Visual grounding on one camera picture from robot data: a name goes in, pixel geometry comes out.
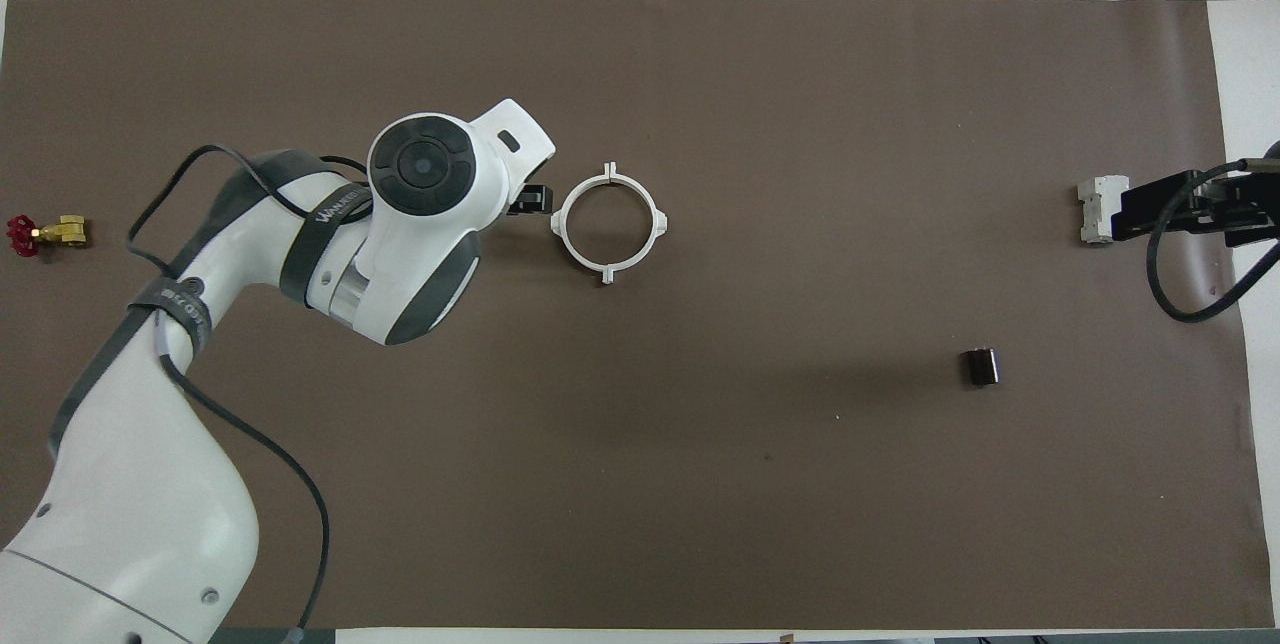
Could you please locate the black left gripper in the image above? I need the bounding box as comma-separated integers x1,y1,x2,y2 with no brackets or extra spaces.
505,183,555,217

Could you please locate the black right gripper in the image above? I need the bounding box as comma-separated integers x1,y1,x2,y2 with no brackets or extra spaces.
1111,169,1280,249

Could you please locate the white half pipe clamp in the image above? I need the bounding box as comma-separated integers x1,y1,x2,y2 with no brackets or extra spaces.
550,161,616,286
604,161,670,286

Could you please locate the grey circuit breaker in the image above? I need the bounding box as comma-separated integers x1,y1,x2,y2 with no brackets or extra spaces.
1077,175,1132,246

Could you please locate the small dark cylinder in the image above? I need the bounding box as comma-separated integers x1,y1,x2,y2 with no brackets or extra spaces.
960,348,1004,390

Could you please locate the brown table mat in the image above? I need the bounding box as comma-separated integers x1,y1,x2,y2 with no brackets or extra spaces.
0,0,1276,630

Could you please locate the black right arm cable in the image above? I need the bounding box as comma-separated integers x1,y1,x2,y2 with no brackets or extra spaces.
1146,157,1280,324

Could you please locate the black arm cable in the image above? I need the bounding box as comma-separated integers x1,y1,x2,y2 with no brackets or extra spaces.
1146,157,1280,324
124,143,373,644

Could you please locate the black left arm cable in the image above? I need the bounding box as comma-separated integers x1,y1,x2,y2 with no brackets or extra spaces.
124,143,373,644

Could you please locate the brass valve red handle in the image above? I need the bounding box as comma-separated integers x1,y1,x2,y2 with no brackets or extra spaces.
5,213,90,260

